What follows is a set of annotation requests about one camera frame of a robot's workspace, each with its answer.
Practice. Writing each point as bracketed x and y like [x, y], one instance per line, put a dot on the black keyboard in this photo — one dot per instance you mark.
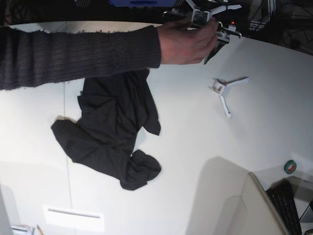
[282, 197]

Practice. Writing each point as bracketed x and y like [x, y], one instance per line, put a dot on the black t-shirt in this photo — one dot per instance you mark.
[113, 110]

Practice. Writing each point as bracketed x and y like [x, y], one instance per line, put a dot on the white plastic camera mount bracket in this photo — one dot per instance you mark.
[221, 87]

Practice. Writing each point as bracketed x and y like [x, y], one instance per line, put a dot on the green tape roll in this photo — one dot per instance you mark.
[290, 167]

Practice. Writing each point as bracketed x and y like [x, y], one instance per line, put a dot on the person's bare hand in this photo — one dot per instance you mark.
[180, 45]

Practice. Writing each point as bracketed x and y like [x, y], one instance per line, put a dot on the dark knit sweater forearm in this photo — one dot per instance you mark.
[31, 59]

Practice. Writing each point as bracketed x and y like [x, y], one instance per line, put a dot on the pencil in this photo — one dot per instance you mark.
[40, 230]

